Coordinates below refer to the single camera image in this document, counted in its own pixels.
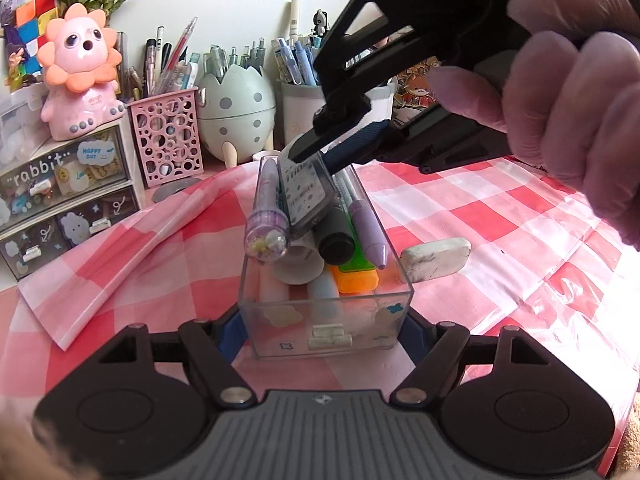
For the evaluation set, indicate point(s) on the dark grey case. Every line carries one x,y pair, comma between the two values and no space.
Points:
308,192

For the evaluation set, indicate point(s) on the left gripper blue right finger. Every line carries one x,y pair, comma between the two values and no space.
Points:
436,351

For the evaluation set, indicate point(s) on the pink lion toy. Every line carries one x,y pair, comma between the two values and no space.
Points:
79,62

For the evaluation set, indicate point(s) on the pink spine comic book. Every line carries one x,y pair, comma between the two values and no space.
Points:
413,94

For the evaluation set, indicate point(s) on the grey white flower pen holder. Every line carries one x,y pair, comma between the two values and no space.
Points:
300,103

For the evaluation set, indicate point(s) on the white purple novelty pen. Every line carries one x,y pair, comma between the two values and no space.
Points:
267,231

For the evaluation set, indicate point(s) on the purple mechanical pencil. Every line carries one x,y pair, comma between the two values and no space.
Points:
368,229

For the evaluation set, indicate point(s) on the clear acrylic organizer box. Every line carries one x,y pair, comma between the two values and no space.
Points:
319,275

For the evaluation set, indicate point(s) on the green egg pen holder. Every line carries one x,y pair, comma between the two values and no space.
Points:
236,114

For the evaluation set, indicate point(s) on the black grey marker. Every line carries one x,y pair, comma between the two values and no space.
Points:
333,235

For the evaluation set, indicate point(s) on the orange highlighter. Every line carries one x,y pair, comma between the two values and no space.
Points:
361,282

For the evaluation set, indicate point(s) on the green white glue stick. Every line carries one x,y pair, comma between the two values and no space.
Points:
301,264

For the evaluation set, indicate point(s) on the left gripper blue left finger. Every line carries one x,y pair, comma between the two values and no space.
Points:
209,348

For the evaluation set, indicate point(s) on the green highlighter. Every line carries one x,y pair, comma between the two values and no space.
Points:
357,263

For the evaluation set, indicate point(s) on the gloved right hand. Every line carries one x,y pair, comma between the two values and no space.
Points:
571,102

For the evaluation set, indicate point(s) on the light blue highlighter pen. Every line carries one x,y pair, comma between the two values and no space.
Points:
324,297

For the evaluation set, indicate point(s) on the pink checkered tablecloth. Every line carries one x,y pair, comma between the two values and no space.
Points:
540,260

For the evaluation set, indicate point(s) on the white eraser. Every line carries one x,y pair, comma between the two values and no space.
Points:
427,261

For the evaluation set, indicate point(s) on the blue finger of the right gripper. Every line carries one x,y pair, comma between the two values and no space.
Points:
359,148

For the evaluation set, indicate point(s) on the pink perforated pen holder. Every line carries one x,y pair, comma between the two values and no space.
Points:
165,128

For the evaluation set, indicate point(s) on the pink highlighter pen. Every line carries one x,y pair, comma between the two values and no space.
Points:
270,289

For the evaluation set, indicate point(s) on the white tape roll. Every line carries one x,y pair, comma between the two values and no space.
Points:
265,153

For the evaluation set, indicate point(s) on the white mini drawer unit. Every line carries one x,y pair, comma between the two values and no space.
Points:
56,195

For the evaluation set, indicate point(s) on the colourful rubik cube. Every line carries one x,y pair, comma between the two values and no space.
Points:
24,36

